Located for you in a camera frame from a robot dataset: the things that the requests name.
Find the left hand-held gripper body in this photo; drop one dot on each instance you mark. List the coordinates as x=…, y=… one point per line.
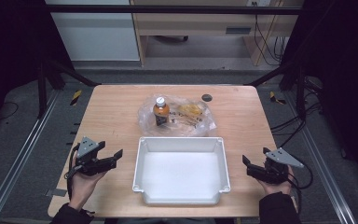
x=87, y=163

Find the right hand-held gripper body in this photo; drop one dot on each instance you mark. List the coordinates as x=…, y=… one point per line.
x=276, y=169

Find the orange drink bottle white cap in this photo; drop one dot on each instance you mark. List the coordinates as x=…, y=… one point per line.
x=161, y=111

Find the clear plastic bag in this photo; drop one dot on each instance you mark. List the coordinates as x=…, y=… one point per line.
x=200, y=124

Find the white plastic bin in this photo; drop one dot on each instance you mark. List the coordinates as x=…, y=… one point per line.
x=181, y=177

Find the yellow snack packet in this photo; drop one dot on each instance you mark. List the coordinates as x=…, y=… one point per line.
x=190, y=109

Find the person's right hand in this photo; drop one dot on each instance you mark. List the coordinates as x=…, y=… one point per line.
x=276, y=188

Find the person's left hand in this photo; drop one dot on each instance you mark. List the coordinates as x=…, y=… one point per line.
x=82, y=189

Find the grey tape strip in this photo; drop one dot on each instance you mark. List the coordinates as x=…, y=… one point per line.
x=56, y=192

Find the yellow black floor tape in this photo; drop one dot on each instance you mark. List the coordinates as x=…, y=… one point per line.
x=76, y=97
x=275, y=98

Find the black metal stand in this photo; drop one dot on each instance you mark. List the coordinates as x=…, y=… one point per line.
x=300, y=90
x=42, y=90

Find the dark round table grommet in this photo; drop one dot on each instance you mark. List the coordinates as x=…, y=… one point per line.
x=207, y=97

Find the black curtain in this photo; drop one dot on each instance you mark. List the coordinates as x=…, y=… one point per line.
x=9, y=40
x=345, y=77

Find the white cabinet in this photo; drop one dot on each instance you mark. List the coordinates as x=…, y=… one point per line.
x=96, y=37

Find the white power strip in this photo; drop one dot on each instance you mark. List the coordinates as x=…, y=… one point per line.
x=258, y=2

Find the aluminium floor rail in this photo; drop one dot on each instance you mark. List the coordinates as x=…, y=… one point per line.
x=15, y=168
x=323, y=174

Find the black horizontal frame bar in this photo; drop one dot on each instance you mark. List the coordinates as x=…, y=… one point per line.
x=167, y=9

